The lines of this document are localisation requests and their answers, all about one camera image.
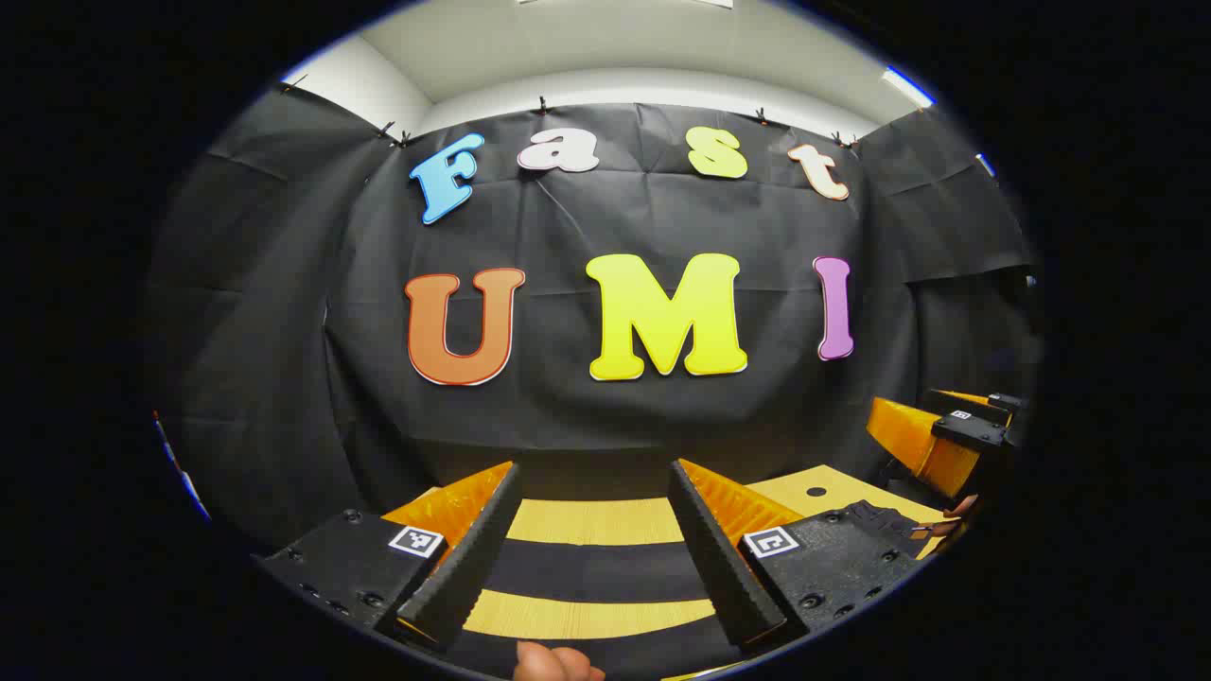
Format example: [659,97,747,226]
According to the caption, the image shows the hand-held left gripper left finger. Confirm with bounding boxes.
[251,461,523,654]

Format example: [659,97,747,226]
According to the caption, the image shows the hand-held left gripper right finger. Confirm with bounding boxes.
[668,459,938,654]

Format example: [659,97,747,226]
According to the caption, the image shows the black jeans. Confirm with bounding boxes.
[443,499,938,681]

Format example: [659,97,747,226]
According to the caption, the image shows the black backdrop cloth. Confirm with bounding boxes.
[142,85,1042,559]

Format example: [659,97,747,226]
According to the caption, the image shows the ceiling light panel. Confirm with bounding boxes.
[885,66,936,107]

